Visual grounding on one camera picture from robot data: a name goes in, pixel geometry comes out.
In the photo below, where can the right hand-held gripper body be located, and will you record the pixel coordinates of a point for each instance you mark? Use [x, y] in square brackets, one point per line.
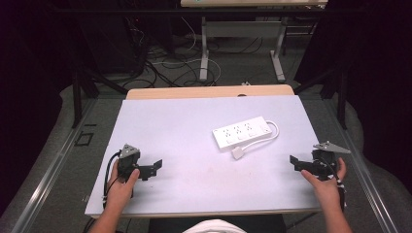
[324, 163]

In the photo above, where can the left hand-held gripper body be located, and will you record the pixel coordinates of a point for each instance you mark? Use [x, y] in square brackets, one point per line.
[127, 160]

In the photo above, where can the person's right hand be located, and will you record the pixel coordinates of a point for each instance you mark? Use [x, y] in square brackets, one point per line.
[328, 192]

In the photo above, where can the person's left hand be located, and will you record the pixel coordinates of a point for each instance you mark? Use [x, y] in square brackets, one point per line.
[118, 194]

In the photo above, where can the white table mat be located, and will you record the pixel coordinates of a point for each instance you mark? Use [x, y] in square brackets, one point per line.
[181, 155]

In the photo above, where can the white plug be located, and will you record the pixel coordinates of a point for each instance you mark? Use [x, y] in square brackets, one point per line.
[237, 153]

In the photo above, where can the white power strip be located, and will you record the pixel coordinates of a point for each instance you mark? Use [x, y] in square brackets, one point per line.
[241, 133]

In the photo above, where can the black metal stand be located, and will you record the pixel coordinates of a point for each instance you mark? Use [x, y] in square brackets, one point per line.
[77, 93]
[341, 93]

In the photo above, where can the person's white shirt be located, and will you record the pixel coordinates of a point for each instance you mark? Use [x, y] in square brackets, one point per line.
[214, 227]

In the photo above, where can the black computer tower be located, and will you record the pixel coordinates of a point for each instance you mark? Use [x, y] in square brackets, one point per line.
[110, 45]

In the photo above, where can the white desk with metal legs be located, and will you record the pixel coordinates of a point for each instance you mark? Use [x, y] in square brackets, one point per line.
[243, 29]

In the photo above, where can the aluminium floor rail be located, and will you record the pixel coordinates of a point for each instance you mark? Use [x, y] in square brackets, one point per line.
[48, 174]
[366, 174]

